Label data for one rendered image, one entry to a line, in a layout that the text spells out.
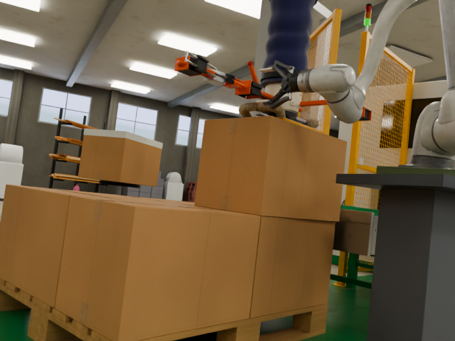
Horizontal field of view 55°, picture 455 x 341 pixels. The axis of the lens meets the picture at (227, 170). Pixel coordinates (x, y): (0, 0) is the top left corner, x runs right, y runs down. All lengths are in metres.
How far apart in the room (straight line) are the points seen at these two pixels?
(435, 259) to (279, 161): 0.67
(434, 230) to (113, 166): 2.50
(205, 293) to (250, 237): 0.28
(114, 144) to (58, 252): 1.96
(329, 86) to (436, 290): 0.81
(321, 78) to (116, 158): 2.19
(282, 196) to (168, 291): 0.65
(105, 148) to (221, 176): 1.83
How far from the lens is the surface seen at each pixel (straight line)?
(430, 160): 1.78
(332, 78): 1.64
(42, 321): 1.78
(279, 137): 1.79
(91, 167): 3.64
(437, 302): 1.74
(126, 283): 1.33
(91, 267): 1.49
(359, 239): 2.23
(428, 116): 1.80
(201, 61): 1.67
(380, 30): 1.82
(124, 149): 3.49
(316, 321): 2.20
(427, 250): 1.67
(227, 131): 1.90
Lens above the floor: 0.60
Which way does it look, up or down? 3 degrees up
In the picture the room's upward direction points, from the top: 7 degrees clockwise
